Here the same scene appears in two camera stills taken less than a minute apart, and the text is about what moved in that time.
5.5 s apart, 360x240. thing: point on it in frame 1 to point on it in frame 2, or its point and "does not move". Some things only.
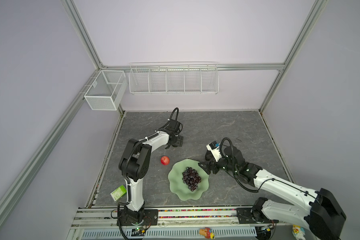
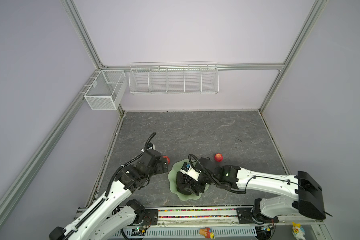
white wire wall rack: x=174 y=78 does not move
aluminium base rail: x=104 y=217 does not move
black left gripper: x=179 y=141 to x=160 y=170
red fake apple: x=165 y=160 does not move
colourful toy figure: x=207 y=232 does not move
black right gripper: x=212 y=162 to x=193 y=186
